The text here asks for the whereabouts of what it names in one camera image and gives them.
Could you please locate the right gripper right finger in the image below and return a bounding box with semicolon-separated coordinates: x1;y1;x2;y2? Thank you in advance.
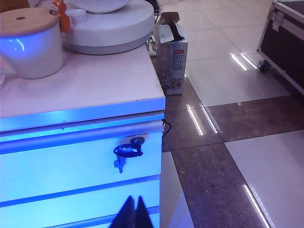
137;196;155;228

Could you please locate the round wooden mug lid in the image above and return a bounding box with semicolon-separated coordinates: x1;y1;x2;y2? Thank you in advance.
0;7;59;38

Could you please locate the white ceramic mug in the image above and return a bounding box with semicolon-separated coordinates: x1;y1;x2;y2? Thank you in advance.
0;7;65;79

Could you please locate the white desk fan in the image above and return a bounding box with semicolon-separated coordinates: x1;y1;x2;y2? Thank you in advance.
63;0;155;55

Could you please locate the small orange fox figurine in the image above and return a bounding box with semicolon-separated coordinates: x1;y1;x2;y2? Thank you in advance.
48;0;72;33

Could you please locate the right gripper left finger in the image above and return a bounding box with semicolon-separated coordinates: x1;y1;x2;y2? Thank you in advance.
111;195;138;228

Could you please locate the white drawer with lock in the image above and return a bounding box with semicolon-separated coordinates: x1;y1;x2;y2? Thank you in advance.
0;111;165;208

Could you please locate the white drawer cabinet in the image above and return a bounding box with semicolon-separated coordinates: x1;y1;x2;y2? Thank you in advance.
0;110;167;228

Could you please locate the printed cardboard carton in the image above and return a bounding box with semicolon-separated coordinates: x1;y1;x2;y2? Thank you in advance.
155;11;190;96

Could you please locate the black aluminium flight case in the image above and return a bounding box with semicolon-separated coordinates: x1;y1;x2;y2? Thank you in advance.
256;0;304;95

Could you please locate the blue key ring with keys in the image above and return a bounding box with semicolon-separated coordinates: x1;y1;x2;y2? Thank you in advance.
113;135;144;174

